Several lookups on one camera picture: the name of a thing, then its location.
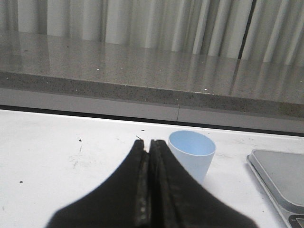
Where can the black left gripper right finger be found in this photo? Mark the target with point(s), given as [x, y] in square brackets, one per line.
[179, 201]

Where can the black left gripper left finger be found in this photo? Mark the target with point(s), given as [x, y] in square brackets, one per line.
[121, 201]

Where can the light blue plastic cup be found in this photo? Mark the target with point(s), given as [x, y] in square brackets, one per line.
[194, 151]

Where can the silver electronic kitchen scale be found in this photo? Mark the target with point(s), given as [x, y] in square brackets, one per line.
[281, 174]

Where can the grey stone counter ledge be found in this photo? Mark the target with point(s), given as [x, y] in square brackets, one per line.
[80, 76]

